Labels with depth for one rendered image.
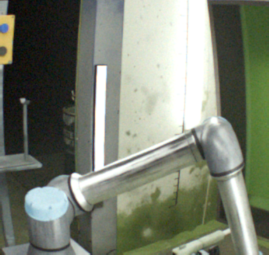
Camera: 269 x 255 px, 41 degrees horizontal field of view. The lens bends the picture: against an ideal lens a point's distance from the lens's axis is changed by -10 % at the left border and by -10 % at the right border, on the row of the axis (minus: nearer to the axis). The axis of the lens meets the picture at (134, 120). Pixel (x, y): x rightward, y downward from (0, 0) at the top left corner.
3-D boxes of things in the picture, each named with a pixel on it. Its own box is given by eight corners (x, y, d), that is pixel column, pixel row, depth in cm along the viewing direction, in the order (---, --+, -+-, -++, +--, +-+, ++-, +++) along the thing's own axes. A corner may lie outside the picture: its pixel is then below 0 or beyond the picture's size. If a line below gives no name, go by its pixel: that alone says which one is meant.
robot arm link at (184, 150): (28, 196, 131) (227, 112, 118) (43, 181, 148) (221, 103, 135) (49, 230, 133) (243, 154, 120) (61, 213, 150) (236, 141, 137)
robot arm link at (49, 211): (22, 244, 117) (17, 199, 113) (38, 223, 133) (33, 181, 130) (64, 252, 115) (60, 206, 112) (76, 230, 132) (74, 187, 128)
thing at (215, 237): (171, 287, 156) (178, 251, 150) (164, 282, 159) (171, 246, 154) (238, 253, 184) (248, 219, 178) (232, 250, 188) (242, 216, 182)
